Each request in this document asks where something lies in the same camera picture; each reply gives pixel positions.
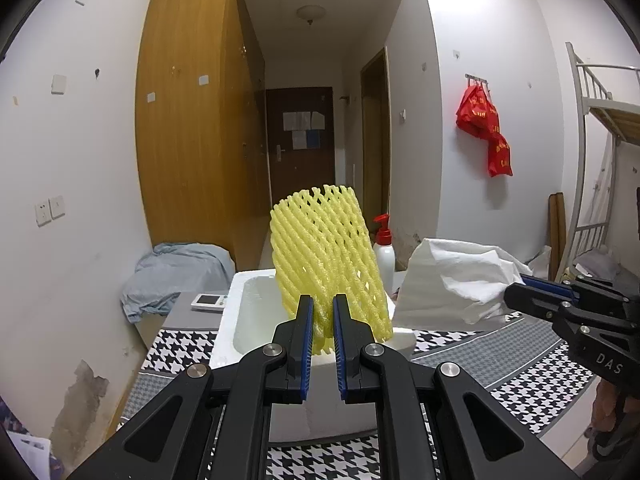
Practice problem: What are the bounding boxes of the yellow foam net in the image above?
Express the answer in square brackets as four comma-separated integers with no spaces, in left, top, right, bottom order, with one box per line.
[270,186,393,353]

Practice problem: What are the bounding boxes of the white remote control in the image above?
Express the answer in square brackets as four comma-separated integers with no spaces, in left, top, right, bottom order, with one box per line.
[191,292,230,312]

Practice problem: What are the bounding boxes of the light blue cloth bundle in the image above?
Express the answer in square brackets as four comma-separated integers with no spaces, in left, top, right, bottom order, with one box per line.
[120,242,236,323]

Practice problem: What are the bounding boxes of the red plastic bag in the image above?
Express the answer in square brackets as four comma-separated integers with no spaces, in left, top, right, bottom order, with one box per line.
[456,85,513,178]

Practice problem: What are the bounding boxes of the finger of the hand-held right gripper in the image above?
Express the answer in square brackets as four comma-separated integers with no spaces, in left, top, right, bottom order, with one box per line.
[503,282,640,341]
[520,272,633,307]

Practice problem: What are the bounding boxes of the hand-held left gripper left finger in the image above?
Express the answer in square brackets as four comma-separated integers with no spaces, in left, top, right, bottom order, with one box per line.
[65,294,315,480]

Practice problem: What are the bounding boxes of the white paper notice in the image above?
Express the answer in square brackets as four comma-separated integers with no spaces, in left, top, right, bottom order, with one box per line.
[282,111,326,131]

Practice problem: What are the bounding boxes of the houndstooth blanket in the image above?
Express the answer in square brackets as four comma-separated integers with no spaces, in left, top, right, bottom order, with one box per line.
[117,310,616,480]

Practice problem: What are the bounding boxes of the wooden wardrobe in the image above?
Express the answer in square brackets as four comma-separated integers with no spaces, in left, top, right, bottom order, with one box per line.
[135,0,273,273]

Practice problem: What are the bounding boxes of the wooden side door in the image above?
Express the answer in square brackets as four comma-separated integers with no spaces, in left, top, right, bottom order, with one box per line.
[360,47,392,221]

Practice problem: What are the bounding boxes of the person's right hand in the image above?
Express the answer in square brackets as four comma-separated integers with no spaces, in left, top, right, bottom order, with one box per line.
[592,375,628,461]

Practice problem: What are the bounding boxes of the white foam box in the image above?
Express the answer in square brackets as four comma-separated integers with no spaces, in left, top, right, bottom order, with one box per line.
[210,269,416,443]

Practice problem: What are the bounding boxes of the dark brown door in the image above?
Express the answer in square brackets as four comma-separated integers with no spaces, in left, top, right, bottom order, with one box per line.
[265,86,335,213]

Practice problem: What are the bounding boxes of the white metal bunk bed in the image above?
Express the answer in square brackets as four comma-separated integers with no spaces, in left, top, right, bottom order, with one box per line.
[565,42,640,281]

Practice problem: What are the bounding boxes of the brown wooden board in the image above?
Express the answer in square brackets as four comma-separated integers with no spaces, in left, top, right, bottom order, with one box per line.
[548,192,566,281]

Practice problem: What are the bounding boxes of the white red pump bottle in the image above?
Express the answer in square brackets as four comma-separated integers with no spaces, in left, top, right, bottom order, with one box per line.
[372,214,397,291]

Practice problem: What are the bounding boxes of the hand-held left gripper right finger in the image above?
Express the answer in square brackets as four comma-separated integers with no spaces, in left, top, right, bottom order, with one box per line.
[332,294,581,480]

